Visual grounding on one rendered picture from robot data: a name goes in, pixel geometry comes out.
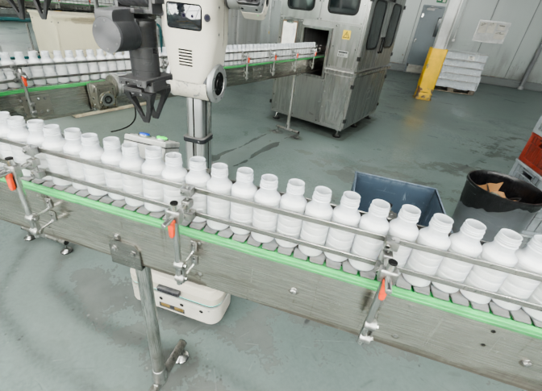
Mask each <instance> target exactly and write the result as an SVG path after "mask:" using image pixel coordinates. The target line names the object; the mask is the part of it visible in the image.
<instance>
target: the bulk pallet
mask: <svg viewBox="0 0 542 391"><path fill-rule="evenodd" d="M446 49H447V48H446ZM488 57H489V56H487V55H484V54H481V53H478V52H467V51H461V50H454V49H448V52H447V55H446V57H445V60H444V63H443V66H442V68H441V70H440V75H439V76H438V79H437V82H436V85H438V86H435V87H436V88H441V89H434V90H440V91H445V92H451V93H457V94H467V95H473V94H474V92H475V91H476V89H477V87H478V85H479V82H480V80H481V74H482V71H484V70H483V69H484V66H485V65H486V61H487V59H488ZM439 86H443V87H439ZM475 88H476V89H475ZM444 89H447V90H444ZM461 89H462V90H461ZM453 90H457V91H463V92H467V93H461V92H455V91H453Z"/></svg>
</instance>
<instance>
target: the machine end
mask: <svg viewBox="0 0 542 391"><path fill-rule="evenodd" d="M406 1H407V0H281V12H280V20H279V28H278V37H277V43H275V44H280V43H281V34H282V26H283V19H285V20H293V21H298V28H297V35H296V40H295V43H309V42H312V43H313V42H315V46H317V45H318V46H320V45H323V46H325V45H327V47H326V48H321V49H317V52H318V51H326V52H325V53H318V54H316V55H321V54H325V57H324V62H323V69H322V70H317V71H313V72H308V73H301V75H298V76H296V82H295V88H294V100H293V105H292V111H291V116H292V117H295V118H298V119H302V120H306V121H308V122H311V123H316V124H319V125H321V126H325V127H329V128H331V129H335V130H336V134H333V135H332V136H333V137H335V138H340V135H338V132H339V131H342V130H343V129H345V128H347V127H349V126H350V127H357V125H356V124H355V123H356V122H358V121H359V120H361V119H363V118H366V119H371V117H369V115H370V114H372V113H373V112H374V111H375V110H376V109H377V106H378V104H379V102H378V100H379V97H380V94H381V88H382V86H383V82H384V80H385V78H386V76H387V75H386V71H387V69H391V66H392V65H388V64H389V62H390V57H391V56H392V55H393V53H392V51H393V47H394V42H395V39H396V36H397V33H398V28H399V25H400V22H401V18H402V13H403V11H404V10H405V9H406V6H405V4H406ZM292 79H293V75H290V76H286V77H278V78H274V79H273V92H272V99H270V100H269V102H271V110H273V111H276V115H274V116H273V118H274V119H279V118H280V116H278V115H277V113H281V114H286V115H288V110H289V104H290V92H291V86H292Z"/></svg>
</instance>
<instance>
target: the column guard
mask: <svg viewBox="0 0 542 391"><path fill-rule="evenodd" d="M447 52H448V49H439V48H433V47H430V48H429V51H428V54H427V57H426V60H425V62H424V65H423V69H422V72H421V74H420V77H419V82H418V85H417V88H416V90H415V93H414V95H412V96H413V98H417V99H421V100H426V101H431V96H432V93H433V90H434V88H435V85H436V82H437V79H438V76H439V75H440V70H441V68H442V66H443V63H444V60H445V57H446V55H447Z"/></svg>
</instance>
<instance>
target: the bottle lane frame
mask: <svg viewBox="0 0 542 391"><path fill-rule="evenodd" d="M21 181H22V183H23V187H24V189H25V192H26V194H27V198H28V200H29V202H30V205H31V208H32V211H33V213H34V214H38V213H39V212H41V211H43V210H45V209H46V208H48V207H47V204H46V202H45V199H44V198H50V199H51V202H52V206H53V208H51V209H49V210H48V211H47V212H45V213H44V214H42V215H40V220H39V222H40V226H41V227H42V226H44V225H45V224H47V223H49V222H50V221H51V220H52V219H51V216H50V214H49V211H53V212H55V214H56V219H57V220H56V221H54V222H53V223H52V224H50V225H49V226H47V227H45V228H44V233H43V234H46V235H50V236H53V237H56V238H58V239H63V240H65V241H68V242H70V243H75V244H78V245H81V246H83V247H87V248H90V249H93V250H95V251H98V252H102V253H105V254H107V255H111V253H110V247H109V242H110V241H111V240H112V239H113V238H114V239H116V240H117V239H118V240H121V241H123V242H127V243H131V244H134V245H136V247H137V248H138V249H139V250H140V255H141V260H142V265H143V266H145V267H148V268H152V269H155V270H157V271H160V272H164V273H167V274H169V275H172V276H175V275H176V269H175V268H174V267H173V263H174V261H175V259H174V250H173V238H170V237H169V231H168V227H166V228H165V229H162V228H161V224H162V223H163V222H164V220H163V217H164V216H163V217H162V218H153V217H151V216H149V215H150V213H149V214H147V215H145V214H140V213H137V212H136V210H135V211H130V210H125V209H124V207H122V208H119V207H117V206H112V205H111V204H112V203H113V202H112V203H111V204H106V203H102V202H100V201H99V200H100V199H99V200H97V201H95V200H91V199H88V196H87V197H85V198H84V197H80V196H77V195H76V193H75V194H71V193H66V192H65V190H63V191H60V190H57V189H54V188H53V187H54V186H53V187H52V188H49V187H46V186H43V185H42V184H40V185H38V184H35V183H32V182H31V181H24V180H21ZM137 210H138V209H137ZM25 215H26V214H25V211H24V208H23V205H22V203H21V201H20V198H19V195H18V192H17V190H16V189H15V190H13V191H11V190H10V188H9V186H8V184H7V182H6V179H5V178H4V177H3V178H1V179H0V219H1V220H3V221H6V222H9V223H13V224H16V225H19V226H21V227H26V228H28V229H30V228H31V226H30V224H29V222H28V221H26V220H25V219H24V217H25ZM190 224H191V223H190ZM190 224H189V225H188V226H187V227H185V226H182V225H179V227H180V239H181V258H182V259H183V260H184V259H185V258H186V257H187V256H188V255H189V254H190V253H191V252H192V251H191V248H190V241H191V240H192V241H195V242H198V251H197V252H195V253H194V254H195V255H197V256H198V264H196V265H195V266H194V267H193V268H192V269H191V271H190V272H189V274H188V281H192V282H194V283H197V284H200V285H204V286H206V287H209V288H212V289H217V290H219V291H222V292H224V293H229V294H231V295H234V296H237V297H241V298H244V299H247V300H249V301H252V302H256V303H259V304H261V305H264V306H268V307H271V308H274V309H277V310H281V311H284V312H286V313H289V314H293V315H296V316H299V317H301V318H305V319H309V320H311V321H314V322H318V323H321V324H323V325H326V326H329V327H333V328H335V329H338V330H341V331H346V332H348V333H351V334H354V335H359V331H360V329H361V328H362V325H363V322H364V319H365V316H366V315H367V313H368V311H369V307H370V305H371V303H372V300H373V298H374V295H375V293H376V291H377V287H378V286H379V283H380V281H377V276H375V278H374V280H371V279H369V278H365V277H361V276H360V271H357V274H356V275H354V274H351V273H348V272H344V271H343V267H342V266H340V269H339V270H337V269H334V268H329V267H327V266H326V262H325V261H324V262H323V265H320V264H315V263H312V262H310V257H309V256H308V257H307V259H306V260H301V259H298V258H295V257H294V253H293V252H292V253H291V255H290V256H287V255H284V254H281V253H278V252H277V250H278V248H276V250H275V251H274V252H273V251H270V250H267V249H264V248H262V245H263V244H261V245H260V246H259V247H256V246H252V245H250V244H247V242H248V239H246V240H245V242H244V243H241V242H239V241H235V240H233V239H232V237H233V235H232V236H231V237H230V238H229V239H228V238H224V237H222V236H218V233H219V232H218V231H217V232H216V233H215V234H214V235H213V234H211V233H207V232H205V231H203V230H204V228H205V227H204V228H203V229H201V230H196V229H193V228H190ZM378 310H379V314H378V316H377V323H378V324H379V327H378V329H376V330H375V331H374V333H373V335H372V336H373V341H376V342H379V343H383V344H385V345H388V346H391V347H395V348H397V349H400V350H403V351H408V352H410V353H413V354H416V355H418V356H422V357H425V358H428V359H430V360H434V361H437V362H441V363H443V364H447V365H450V366H453V367H455V368H459V369H462V370H465V371H467V372H472V373H475V374H478V375H480V376H484V377H487V378H490V379H492V380H495V381H499V382H502V383H505V384H508V385H512V386H514V387H517V388H520V389H524V390H527V391H542V328H540V327H537V326H535V324H534V323H533V321H532V320H531V322H532V324H530V325H529V324H526V323H523V322H518V321H515V320H514V319H513V318H512V316H511V314H510V318H504V317H501V316H498V315H495V314H493V313H492V311H491V309H490V308H489V310H490V311H489V312H488V313H487V312H484V311H481V310H476V309H474V308H473V307H472V306H471V304H470V302H469V306H468V307H467V306H462V305H459V304H456V303H453V302H452V299H451V298H450V297H449V301H445V300H442V299H439V298H436V297H433V295H432V292H431V291H430V295H429V296H428V295H425V294H421V293H416V292H415V291H414V289H413V286H411V290H408V289H403V288H399V287H397V286H396V285H392V294H391V295H388V294H387V295H386V298H385V300H384V302H383V304H382V306H381V307H379V308H378Z"/></svg>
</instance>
